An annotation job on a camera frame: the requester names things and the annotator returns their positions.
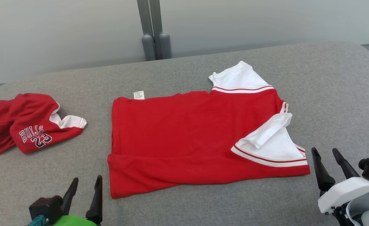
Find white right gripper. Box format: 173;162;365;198
311;148;369;226

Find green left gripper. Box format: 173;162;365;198
53;175;103;226

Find red Bulls 23 shorts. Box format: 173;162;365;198
0;93;87;157

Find red white-sleeved t-shirt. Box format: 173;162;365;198
107;61;311;199

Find grey fabric sofa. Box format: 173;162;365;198
0;41;369;226

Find teal left camera connector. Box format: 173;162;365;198
28;215;49;226

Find grey partition post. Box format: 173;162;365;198
149;0;172;59
137;0;156;61

